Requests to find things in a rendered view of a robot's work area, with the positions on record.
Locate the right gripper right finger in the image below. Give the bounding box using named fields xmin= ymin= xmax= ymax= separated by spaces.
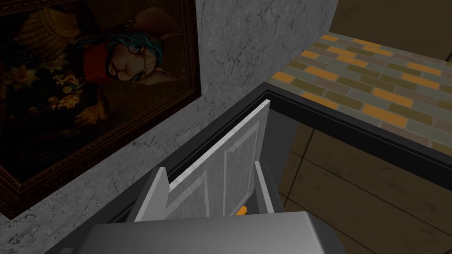
xmin=253 ymin=160 xmax=285 ymax=215

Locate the dark framed portrait painting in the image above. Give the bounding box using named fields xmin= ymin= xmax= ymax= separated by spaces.
xmin=0 ymin=0 xmax=202 ymax=220

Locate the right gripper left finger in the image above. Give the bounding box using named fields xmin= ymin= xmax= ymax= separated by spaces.
xmin=126 ymin=167 xmax=170 ymax=223

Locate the grey marble door leaf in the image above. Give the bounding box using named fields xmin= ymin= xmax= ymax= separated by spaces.
xmin=163 ymin=99 xmax=272 ymax=219

